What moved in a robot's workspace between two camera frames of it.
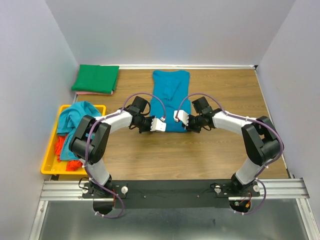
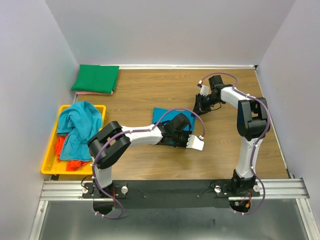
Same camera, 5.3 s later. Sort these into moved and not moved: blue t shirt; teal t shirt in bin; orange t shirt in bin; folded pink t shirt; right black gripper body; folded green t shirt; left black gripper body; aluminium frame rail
Moved: right black gripper body; blue t shirt; left black gripper body
Not moved: folded green t shirt; aluminium frame rail; orange t shirt in bin; teal t shirt in bin; folded pink t shirt
